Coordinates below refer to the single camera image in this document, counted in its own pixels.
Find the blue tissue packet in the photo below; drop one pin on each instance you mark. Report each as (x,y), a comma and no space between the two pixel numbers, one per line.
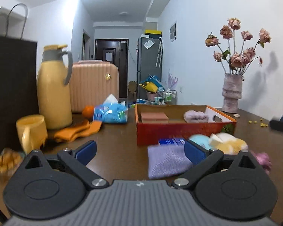
(110,114)

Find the lilac fluffy cloth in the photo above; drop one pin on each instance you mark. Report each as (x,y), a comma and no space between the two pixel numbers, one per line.
(195,116)

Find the lilac knitted cloth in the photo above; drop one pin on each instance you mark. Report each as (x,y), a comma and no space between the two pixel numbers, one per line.
(166,161)

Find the purple dried flower bunch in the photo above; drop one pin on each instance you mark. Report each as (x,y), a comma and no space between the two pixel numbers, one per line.
(172,80)

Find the black paper bag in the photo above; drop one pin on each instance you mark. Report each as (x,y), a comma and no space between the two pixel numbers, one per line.
(11,87)

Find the light blue fluffy ball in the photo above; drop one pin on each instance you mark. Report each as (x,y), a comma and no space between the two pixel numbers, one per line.
(199,140)

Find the hanging folded umbrella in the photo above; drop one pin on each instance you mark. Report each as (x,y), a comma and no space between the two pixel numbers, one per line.
(159,51)

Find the pink fluffy scrunchie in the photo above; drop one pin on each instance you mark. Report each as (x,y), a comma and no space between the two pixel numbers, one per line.
(263,160)

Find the clear snack bag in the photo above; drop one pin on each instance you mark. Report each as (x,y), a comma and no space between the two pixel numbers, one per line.
(6,162)

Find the yellow white plush toy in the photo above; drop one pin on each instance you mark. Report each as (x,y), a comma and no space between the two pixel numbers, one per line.
(235,144)

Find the orange fruit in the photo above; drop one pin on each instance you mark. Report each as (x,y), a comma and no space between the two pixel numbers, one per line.
(87,111)

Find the white wall panel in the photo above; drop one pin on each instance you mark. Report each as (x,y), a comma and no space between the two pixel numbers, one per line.
(173,31)

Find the pink ribbed suitcase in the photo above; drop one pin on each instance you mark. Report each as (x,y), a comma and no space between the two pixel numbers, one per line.
(92,87)

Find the yellow mug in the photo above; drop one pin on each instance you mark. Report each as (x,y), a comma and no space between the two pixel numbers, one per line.
(31,131)

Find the white wall outlet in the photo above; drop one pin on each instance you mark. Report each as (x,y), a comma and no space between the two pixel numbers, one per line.
(181,89)

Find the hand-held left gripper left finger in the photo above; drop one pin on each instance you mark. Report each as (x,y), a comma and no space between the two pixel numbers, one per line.
(86,153)

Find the pink sponge block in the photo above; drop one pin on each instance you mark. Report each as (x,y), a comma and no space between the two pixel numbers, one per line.
(154,117)

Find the small blue white packet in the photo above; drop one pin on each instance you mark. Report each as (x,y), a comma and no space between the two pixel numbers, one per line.
(172,141)

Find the orange cloth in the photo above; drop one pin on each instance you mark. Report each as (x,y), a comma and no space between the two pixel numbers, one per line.
(73,133)

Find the white sponge wedge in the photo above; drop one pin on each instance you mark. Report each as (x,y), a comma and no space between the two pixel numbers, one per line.
(214,141)

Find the side room door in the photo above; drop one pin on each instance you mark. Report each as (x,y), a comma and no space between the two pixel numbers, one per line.
(86,47)

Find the yellow storage box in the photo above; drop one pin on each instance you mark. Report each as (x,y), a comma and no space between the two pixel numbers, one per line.
(153,33)

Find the scattered yellow crumbs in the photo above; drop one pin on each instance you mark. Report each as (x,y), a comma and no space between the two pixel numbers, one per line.
(261,124)

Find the yellow thermos jug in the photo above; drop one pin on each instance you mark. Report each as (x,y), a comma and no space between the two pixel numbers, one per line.
(53,94)

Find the round ceiling lamp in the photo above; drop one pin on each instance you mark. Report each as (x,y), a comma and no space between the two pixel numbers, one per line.
(123,14)

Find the orange cardboard box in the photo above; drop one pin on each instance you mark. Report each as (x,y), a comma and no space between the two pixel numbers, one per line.
(179,129)

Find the pink ribbed vase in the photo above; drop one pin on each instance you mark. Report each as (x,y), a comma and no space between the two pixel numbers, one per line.
(231,94)

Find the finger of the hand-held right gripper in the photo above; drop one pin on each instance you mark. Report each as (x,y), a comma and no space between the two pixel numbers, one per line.
(279,125)

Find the dark brown entrance door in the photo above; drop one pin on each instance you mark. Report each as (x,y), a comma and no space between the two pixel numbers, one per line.
(113,49)

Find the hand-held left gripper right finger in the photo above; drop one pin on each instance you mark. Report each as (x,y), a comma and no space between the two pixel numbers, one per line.
(194,154)

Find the grey refrigerator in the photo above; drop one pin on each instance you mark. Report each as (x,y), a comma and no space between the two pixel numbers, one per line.
(148,63)

